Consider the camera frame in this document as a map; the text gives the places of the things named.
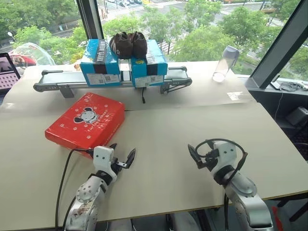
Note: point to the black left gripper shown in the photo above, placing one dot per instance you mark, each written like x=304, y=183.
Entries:
x=117, y=164

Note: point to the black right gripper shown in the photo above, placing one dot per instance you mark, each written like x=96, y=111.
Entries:
x=209, y=158

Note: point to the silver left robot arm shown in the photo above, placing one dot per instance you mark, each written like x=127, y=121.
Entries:
x=84, y=197

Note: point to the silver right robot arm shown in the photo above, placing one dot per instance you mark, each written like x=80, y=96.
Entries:
x=243, y=192

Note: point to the red gift box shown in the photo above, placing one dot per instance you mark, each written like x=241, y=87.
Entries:
x=89, y=120

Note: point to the blue cardboard box yellow mark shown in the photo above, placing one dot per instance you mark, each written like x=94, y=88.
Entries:
x=150, y=69

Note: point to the blue cardboard box black stripe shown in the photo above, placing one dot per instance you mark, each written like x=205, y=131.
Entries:
x=101, y=62

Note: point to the grey conveyor belt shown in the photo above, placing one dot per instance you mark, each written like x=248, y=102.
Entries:
x=62, y=80

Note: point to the clear plastic water bottle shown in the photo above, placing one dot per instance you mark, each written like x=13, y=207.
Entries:
x=225, y=65

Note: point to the brown fuzzy shoe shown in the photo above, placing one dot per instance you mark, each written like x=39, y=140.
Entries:
x=139, y=45
x=121, y=45

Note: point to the black box device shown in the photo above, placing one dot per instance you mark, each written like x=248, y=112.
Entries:
x=297, y=115

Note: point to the black metal stand leg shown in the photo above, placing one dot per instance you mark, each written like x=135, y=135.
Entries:
x=296, y=207

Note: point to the transparent plastic umbrella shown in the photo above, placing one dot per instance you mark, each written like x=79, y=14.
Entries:
x=31, y=54

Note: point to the tablet with pink screen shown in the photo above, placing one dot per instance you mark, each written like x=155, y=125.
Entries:
x=7, y=72

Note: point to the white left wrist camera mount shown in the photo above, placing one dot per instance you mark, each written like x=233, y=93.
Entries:
x=103, y=157

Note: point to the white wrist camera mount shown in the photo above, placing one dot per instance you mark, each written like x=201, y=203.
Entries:
x=103, y=157
x=225, y=154

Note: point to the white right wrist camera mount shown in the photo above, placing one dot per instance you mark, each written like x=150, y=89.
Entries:
x=225, y=154

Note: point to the black window frame post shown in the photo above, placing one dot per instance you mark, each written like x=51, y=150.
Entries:
x=90, y=19

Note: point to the black slanted window frame beam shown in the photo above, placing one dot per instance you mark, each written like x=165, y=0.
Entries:
x=279, y=48

